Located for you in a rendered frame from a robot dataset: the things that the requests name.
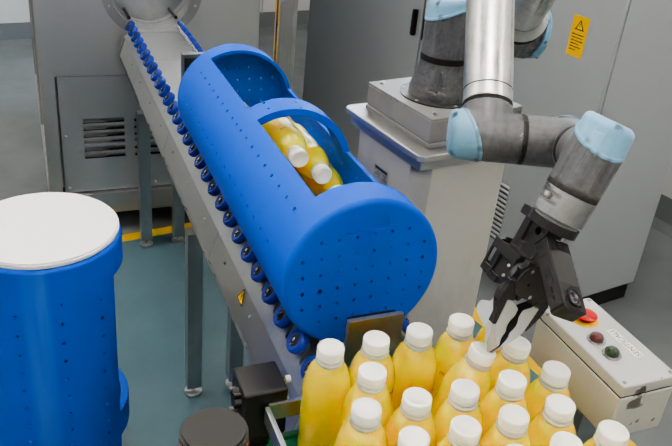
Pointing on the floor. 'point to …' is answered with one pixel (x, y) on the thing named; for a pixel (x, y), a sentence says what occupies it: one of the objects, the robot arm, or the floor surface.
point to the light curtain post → (287, 7)
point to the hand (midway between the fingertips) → (495, 347)
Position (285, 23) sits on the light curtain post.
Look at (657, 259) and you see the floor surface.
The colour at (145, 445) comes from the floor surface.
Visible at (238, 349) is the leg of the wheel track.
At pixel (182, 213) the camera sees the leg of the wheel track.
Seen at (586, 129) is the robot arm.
